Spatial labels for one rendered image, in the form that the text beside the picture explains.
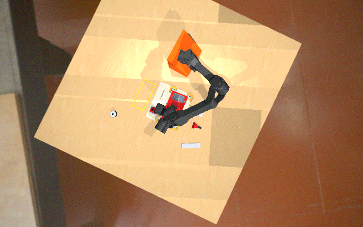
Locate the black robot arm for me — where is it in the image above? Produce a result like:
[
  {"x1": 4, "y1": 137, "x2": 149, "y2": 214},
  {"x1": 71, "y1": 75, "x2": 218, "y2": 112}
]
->
[{"x1": 155, "y1": 49, "x2": 230, "y2": 134}]

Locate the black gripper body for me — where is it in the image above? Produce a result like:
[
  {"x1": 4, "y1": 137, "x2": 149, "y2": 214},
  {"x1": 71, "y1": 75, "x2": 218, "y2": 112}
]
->
[{"x1": 154, "y1": 103, "x2": 165, "y2": 115}]

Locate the white flat bar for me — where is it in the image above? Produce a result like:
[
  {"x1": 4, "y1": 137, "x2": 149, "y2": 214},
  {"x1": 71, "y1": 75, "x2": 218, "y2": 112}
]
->
[{"x1": 182, "y1": 143, "x2": 200, "y2": 149}]

